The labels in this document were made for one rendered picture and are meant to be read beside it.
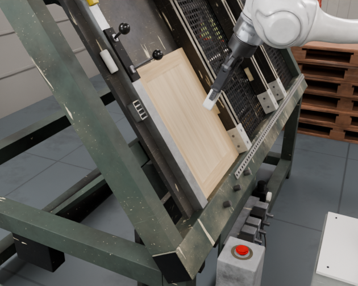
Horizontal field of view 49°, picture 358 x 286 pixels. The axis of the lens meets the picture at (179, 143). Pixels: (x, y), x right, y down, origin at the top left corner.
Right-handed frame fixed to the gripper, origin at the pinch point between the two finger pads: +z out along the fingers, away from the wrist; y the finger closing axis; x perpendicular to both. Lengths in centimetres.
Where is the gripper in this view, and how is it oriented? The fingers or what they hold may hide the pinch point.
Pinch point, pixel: (212, 98)
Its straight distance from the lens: 117.1
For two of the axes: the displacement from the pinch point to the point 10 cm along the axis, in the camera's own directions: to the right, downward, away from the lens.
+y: -4.1, 4.0, -8.2
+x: 8.2, 5.6, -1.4
